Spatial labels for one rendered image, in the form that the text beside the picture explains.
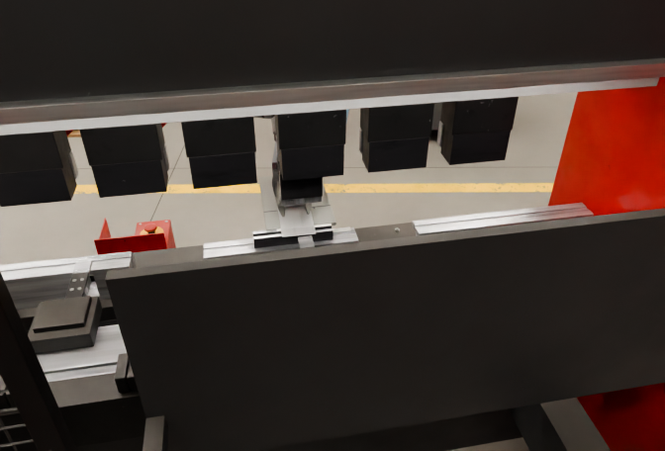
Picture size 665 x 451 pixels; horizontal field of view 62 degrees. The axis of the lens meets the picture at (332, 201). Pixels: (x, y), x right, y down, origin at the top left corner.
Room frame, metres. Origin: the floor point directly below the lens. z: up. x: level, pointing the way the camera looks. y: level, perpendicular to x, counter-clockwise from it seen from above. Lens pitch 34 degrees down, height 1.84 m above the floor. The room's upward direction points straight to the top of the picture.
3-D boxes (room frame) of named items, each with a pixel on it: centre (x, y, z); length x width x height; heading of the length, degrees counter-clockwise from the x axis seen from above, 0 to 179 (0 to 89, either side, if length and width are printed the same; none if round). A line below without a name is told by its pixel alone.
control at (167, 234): (1.39, 0.62, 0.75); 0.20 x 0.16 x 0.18; 100
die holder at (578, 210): (1.24, -0.47, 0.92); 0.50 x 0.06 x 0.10; 101
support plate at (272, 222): (1.28, 0.10, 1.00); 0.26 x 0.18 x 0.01; 11
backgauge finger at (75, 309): (0.88, 0.56, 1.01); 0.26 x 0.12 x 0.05; 11
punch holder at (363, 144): (1.18, -0.15, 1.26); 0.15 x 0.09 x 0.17; 101
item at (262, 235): (1.13, 0.10, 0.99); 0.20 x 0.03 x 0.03; 101
